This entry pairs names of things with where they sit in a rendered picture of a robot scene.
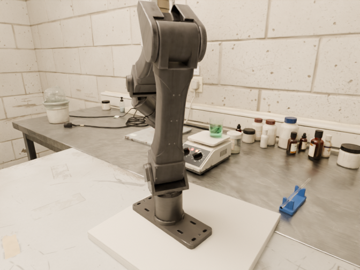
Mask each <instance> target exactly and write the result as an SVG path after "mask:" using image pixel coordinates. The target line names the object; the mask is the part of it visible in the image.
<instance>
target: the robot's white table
mask: <svg viewBox="0 0 360 270"><path fill-rule="evenodd" d="M149 194H151V193H150V191H149V189H148V184H147V182H145V180H144V178H143V177H141V176H138V175H136V174H134V173H131V172H129V171H127V170H124V169H122V168H120V167H117V166H115V165H113V164H110V163H108V162H105V161H103V160H100V159H98V158H96V157H93V156H91V155H88V154H86V153H84V152H81V151H79V150H77V149H74V148H70V149H66V150H64V151H60V152H57V153H54V154H50V155H47V156H44V157H40V158H38V159H34V160H31V161H27V162H24V163H21V164H17V165H15V166H11V167H8V168H4V169H1V170H0V270H129V269H127V268H126V267H125V266H123V265H122V264H121V263H120V262H119V261H117V260H116V259H115V258H113V257H112V256H111V255H110V254H108V253H107V252H106V251H105V250H103V249H102V248H100V247H99V246H98V245H96V244H95V243H94V242H93V241H92V240H90V239H89V238H88V233H87V231H89V230H90V229H92V228H94V227H96V226H97V225H99V224H100V223H102V222H104V221H105V220H107V219H109V218H111V217H112V216H114V215H116V214H117V213H119V212H121V211H122V210H124V209H126V208H128V207H129V206H131V205H133V204H134V203H136V202H138V201H139V200H141V199H142V198H144V197H146V196H148V195H149ZM253 270H360V268H358V267H356V266H354V265H351V264H349V263H347V262H344V261H342V260H339V259H337V258H334V257H332V256H329V255H327V254H325V253H322V252H320V251H318V250H315V249H313V248H311V247H308V246H306V245H303V244H301V243H299V242H296V241H293V240H292V239H289V238H286V237H284V236H282V235H279V234H277V233H275V232H273V234H272V236H271V237H270V239H269V241H268V243H267V245H266V246H265V248H264V250H263V252H262V254H261V256H260V258H259V259H258V261H257V263H256V265H255V267H254V269H253Z"/></svg>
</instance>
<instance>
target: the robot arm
mask: <svg viewBox="0 0 360 270"><path fill-rule="evenodd" d="M137 14H138V20H139V26H140V32H141V38H142V45H143V47H142V51H141V54H140V57H139V59H138V60H137V61H136V63H135V65H132V70H131V75H128V76H126V88H127V92H128V93H129V96H130V97H131V98H132V101H131V104H132V106H133V107H134V108H135V109H137V110H138V111H139V112H140V113H142V114H143V115H144V116H145V117H147V119H146V121H145V123H146V124H147V125H150V126H151V127H152V128H154V129H155V132H154V138H153V142H152V144H151V149H148V161H147V163H146V164H143V173H144V180H145V182H147V184H148V189H149V191H150V193H151V196H148V197H146V198H144V199H142V200H140V201H138V202H136V203H134V204H133V205H132V209H133V210H134V211H135V212H137V213H138V214H139V215H141V216H142V217H144V218H145V219H146V220H148V221H149V222H151V223H152V224H154V225H155V226H157V227H158V228H159V229H161V230H162V231H164V232H165V233H166V234H168V235H169V236H171V237H172V238H174V239H175V240H176V241H178V242H180V243H181V244H182V245H184V246H185V247H186V248H188V249H190V250H192V249H195V248H196V247H197V246H198V245H200V244H201V243H202V242H203V241H205V240H206V239H207V238H209V236H211V235H212V228H211V227H210V226H208V225H206V224H204V223H202V222H201V221H199V220H197V219H195V218H194V217H192V216H190V215H188V214H187V213H185V212H184V210H183V190H188V189H189V183H188V177H187V173H186V168H185V163H186V162H185V160H184V151H183V126H184V116H185V106H186V98H187V95H188V90H189V86H190V83H191V80H192V78H193V74H194V69H197V65H198V63H199V62H201V61H202V60H203V58H204V55H205V52H206V48H207V33H206V28H205V26H204V25H203V23H202V22H201V21H200V20H199V18H198V17H197V16H196V14H195V13H194V12H193V11H192V9H191V8H190V7H189V6H188V5H185V4H173V5H172V8H171V11H170V13H166V12H161V10H160V9H159V7H158V5H157V3H156V2H149V1H138V4H137Z"/></svg>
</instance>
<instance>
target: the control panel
mask: <svg viewBox="0 0 360 270"><path fill-rule="evenodd" d="M187 147H188V148H189V150H190V152H189V154H188V155H186V156H184V160H185V162H186V163H189V164H192V165H194V166H197V167H200V166H201V165H202V163H203V162H204V160H205V159H206V158H207V156H208V155H209V153H210V152H211V151H208V150H205V149H202V148H199V147H195V146H191V145H188V144H184V145H183V148H187ZM191 149H193V150H191ZM196 150H198V151H197V152H199V151H201V152H202V158H201V159H200V160H195V159H194V158H193V156H192V154H194V153H196Z"/></svg>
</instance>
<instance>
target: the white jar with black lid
mask: <svg viewBox="0 0 360 270"><path fill-rule="evenodd" d="M337 164H338V165H340V166H342V167H345V168H350V169H357V168H359V167H360V146H359V145H355V144H348V143H344V144H341V147H340V150H339V156H338V158H337Z"/></svg>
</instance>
